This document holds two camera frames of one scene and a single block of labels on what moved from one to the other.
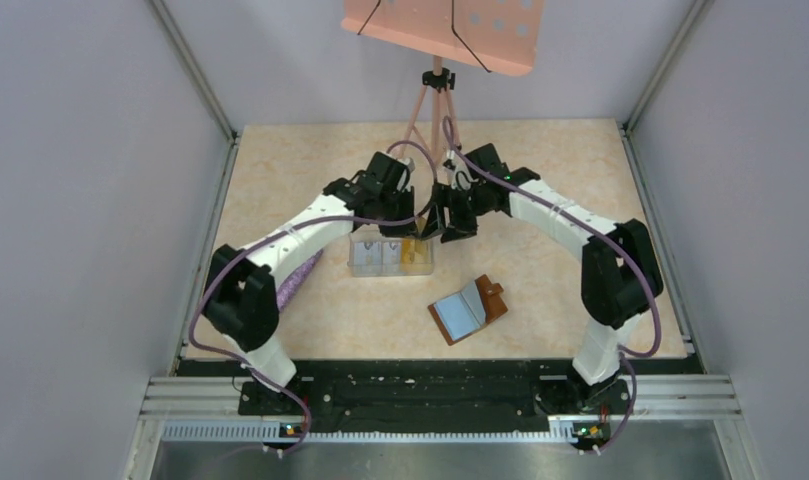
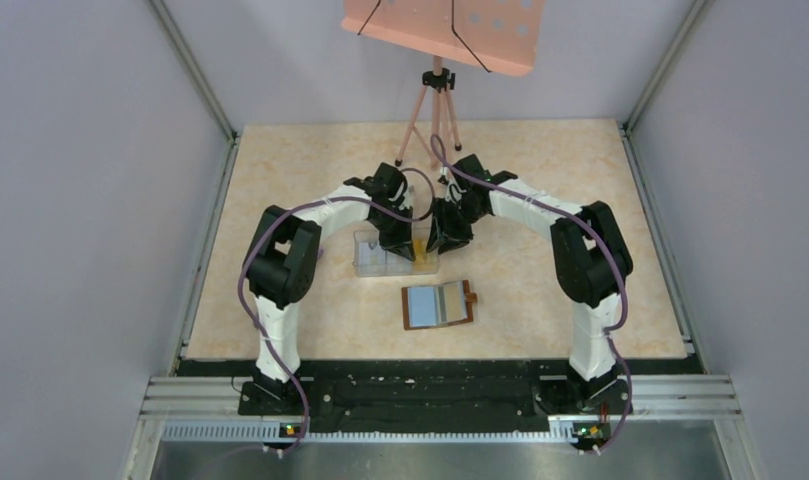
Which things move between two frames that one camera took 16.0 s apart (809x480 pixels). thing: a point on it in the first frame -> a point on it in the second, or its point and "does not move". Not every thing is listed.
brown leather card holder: (468, 310) -> (469, 296)
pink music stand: (499, 35) does not move
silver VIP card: (365, 256) does not move
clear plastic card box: (370, 254) does not move
